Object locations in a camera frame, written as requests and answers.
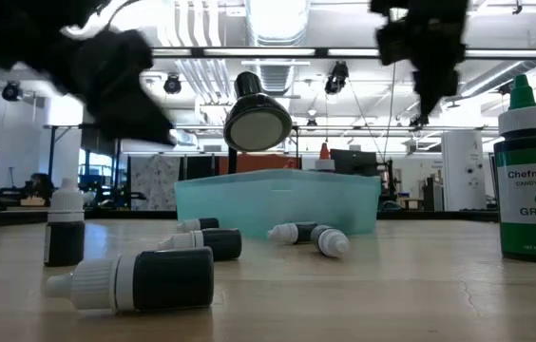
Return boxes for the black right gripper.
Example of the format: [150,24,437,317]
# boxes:
[370,0,469,127]

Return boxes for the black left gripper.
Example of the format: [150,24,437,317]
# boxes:
[0,0,177,146]

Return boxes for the large red food colouring bottle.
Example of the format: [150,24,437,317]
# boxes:
[314,142,337,173]

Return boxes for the large green food colouring bottle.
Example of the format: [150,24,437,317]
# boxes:
[493,74,536,265]

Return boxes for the small red dropper bottle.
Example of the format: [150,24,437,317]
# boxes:
[266,221,319,245]

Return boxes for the white patterned curtain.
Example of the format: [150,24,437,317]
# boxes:
[129,155,182,210]

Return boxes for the white cylinder device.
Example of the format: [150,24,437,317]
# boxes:
[441,130,487,212]

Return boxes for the black monitor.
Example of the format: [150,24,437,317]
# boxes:
[329,148,378,177]

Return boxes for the black round lamp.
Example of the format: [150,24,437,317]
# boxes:
[222,71,294,176]

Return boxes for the orange partition panel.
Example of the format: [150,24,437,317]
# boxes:
[218,154,303,176]

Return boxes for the teal translucent plastic bin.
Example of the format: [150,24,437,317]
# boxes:
[174,169,383,239]

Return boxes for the thin hanging cable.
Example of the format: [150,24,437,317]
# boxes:
[381,61,395,162]

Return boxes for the black overhead frame bar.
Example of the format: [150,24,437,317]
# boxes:
[0,46,536,60]

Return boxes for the silver ventilation duct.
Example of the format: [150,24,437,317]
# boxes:
[243,0,312,96]

